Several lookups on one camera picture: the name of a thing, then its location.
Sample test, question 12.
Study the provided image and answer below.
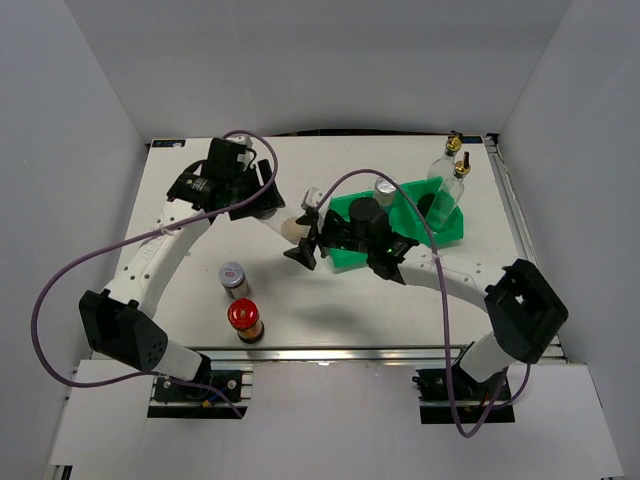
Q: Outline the oil bottle with dark contents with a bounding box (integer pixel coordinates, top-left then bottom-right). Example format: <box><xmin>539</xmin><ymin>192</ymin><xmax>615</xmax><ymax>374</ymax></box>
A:
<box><xmin>418</xmin><ymin>151</ymin><xmax>471</xmax><ymax>232</ymax></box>

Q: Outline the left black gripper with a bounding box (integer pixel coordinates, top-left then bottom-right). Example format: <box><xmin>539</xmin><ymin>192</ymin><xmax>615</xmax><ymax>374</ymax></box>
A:
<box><xmin>226</xmin><ymin>159</ymin><xmax>284</xmax><ymax>221</ymax></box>

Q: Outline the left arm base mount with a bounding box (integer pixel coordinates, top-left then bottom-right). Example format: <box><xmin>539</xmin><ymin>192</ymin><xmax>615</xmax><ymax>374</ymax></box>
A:
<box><xmin>147</xmin><ymin>363</ymin><xmax>253</xmax><ymax>420</ymax></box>

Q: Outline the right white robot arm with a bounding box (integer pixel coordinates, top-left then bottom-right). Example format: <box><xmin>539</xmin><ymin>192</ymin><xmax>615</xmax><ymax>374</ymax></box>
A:
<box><xmin>282</xmin><ymin>197</ymin><xmax>569</xmax><ymax>399</ymax></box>

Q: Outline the clear oil bottle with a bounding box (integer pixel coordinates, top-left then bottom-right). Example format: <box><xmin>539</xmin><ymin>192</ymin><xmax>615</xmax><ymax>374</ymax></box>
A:
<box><xmin>427</xmin><ymin>131</ymin><xmax>464</xmax><ymax>182</ymax></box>

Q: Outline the green three-compartment bin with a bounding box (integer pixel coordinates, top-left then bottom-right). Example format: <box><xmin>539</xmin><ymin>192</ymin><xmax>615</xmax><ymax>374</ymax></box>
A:
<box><xmin>329</xmin><ymin>179</ymin><xmax>464</xmax><ymax>270</ymax></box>

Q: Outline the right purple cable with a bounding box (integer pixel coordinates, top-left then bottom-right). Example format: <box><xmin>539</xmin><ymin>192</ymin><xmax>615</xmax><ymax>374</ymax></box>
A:
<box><xmin>312</xmin><ymin>169</ymin><xmax>532</xmax><ymax>439</ymax></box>

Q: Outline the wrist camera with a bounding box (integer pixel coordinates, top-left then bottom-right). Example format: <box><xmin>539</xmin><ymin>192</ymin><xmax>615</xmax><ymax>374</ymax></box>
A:
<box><xmin>301</xmin><ymin>187</ymin><xmax>330</xmax><ymax>214</ymax></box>
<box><xmin>227</xmin><ymin>134</ymin><xmax>257</xmax><ymax>165</ymax></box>

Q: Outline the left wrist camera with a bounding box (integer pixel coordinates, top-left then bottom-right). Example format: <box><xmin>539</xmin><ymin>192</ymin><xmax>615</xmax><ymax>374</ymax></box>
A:
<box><xmin>227</xmin><ymin>134</ymin><xmax>257</xmax><ymax>165</ymax></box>

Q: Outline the white powder shaker jar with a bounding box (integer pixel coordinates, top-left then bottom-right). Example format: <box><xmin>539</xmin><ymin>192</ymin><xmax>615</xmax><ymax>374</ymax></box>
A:
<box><xmin>260</xmin><ymin>208</ymin><xmax>310</xmax><ymax>245</ymax></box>

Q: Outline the right blue table sticker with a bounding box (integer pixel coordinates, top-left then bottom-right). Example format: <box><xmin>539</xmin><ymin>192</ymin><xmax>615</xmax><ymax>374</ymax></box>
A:
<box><xmin>462</xmin><ymin>136</ymin><xmax>484</xmax><ymax>144</ymax></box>

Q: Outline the blue label shaker jar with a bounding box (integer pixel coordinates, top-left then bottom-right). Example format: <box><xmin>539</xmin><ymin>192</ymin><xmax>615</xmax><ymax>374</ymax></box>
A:
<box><xmin>373</xmin><ymin>177</ymin><xmax>397</xmax><ymax>213</ymax></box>

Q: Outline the red label spice jar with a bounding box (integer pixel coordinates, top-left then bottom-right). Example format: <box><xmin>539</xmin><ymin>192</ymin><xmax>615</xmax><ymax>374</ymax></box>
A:
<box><xmin>218</xmin><ymin>262</ymin><xmax>250</xmax><ymax>300</ymax></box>

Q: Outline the left blue table sticker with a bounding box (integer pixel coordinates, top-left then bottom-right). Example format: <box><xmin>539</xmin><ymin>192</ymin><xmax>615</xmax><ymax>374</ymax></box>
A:
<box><xmin>151</xmin><ymin>139</ymin><xmax>186</xmax><ymax>148</ymax></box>

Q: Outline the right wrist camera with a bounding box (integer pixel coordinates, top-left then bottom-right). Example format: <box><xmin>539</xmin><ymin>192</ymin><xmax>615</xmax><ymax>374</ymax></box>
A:
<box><xmin>301</xmin><ymin>187</ymin><xmax>330</xmax><ymax>214</ymax></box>

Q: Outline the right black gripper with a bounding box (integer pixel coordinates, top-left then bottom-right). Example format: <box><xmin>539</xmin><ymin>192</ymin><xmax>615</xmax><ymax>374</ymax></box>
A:
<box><xmin>283</xmin><ymin>211</ymin><xmax>372</xmax><ymax>271</ymax></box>

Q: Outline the red cap sauce bottle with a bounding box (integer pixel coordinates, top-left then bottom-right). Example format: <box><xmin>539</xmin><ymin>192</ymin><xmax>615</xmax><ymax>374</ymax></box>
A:
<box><xmin>227</xmin><ymin>298</ymin><xmax>265</xmax><ymax>344</ymax></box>

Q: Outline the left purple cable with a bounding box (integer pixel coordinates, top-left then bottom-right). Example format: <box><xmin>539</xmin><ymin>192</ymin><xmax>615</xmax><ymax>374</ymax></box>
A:
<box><xmin>30</xmin><ymin>130</ymin><xmax>279</xmax><ymax>419</ymax></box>

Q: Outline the purple cable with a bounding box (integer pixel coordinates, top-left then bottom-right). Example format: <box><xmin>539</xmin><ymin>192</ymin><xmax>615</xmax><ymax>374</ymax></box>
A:
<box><xmin>312</xmin><ymin>169</ymin><xmax>532</xmax><ymax>439</ymax></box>
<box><xmin>30</xmin><ymin>130</ymin><xmax>279</xmax><ymax>419</ymax></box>

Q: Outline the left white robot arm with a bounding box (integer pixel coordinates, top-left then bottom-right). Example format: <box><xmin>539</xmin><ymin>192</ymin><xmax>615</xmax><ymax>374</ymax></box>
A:
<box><xmin>79</xmin><ymin>130</ymin><xmax>285</xmax><ymax>399</ymax></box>

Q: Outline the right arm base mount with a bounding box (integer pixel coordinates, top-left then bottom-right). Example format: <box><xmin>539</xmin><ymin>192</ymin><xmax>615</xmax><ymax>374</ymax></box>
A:
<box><xmin>412</xmin><ymin>345</ymin><xmax>516</xmax><ymax>425</ymax></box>

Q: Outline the blue table sticker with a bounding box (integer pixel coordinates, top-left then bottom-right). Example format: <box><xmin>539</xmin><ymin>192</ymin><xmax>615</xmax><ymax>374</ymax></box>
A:
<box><xmin>151</xmin><ymin>139</ymin><xmax>186</xmax><ymax>148</ymax></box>
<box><xmin>462</xmin><ymin>136</ymin><xmax>484</xmax><ymax>144</ymax></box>

